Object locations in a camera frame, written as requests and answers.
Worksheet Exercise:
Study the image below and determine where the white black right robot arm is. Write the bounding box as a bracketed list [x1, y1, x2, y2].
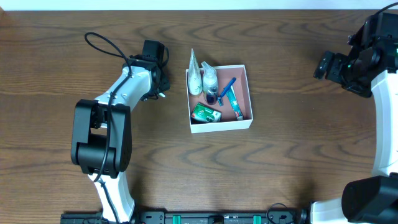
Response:
[306, 9, 397, 223]

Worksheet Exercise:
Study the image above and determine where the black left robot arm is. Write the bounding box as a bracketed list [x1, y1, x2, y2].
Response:
[71, 57, 170, 223]

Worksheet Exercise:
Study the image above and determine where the white Pantene conditioner tube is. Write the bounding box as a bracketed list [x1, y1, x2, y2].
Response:
[187, 49, 203, 96]

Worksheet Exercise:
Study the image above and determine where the green toothpaste tube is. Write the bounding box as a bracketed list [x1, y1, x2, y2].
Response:
[226, 86, 244, 121]

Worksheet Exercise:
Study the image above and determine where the white box with pink interior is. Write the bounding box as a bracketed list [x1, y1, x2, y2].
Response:
[188, 65, 253, 134]

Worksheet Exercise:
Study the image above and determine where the blue foam soap pump bottle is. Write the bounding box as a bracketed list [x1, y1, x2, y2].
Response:
[201, 61, 218, 105]

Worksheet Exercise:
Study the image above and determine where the green Dettol soap box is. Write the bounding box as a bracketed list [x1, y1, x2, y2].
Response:
[191, 103, 221, 123]

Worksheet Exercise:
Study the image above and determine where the blue disposable razor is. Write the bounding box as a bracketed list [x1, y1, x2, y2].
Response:
[217, 77, 236, 106]

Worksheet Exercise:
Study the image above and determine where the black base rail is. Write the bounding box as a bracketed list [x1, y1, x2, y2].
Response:
[60, 210, 308, 224]

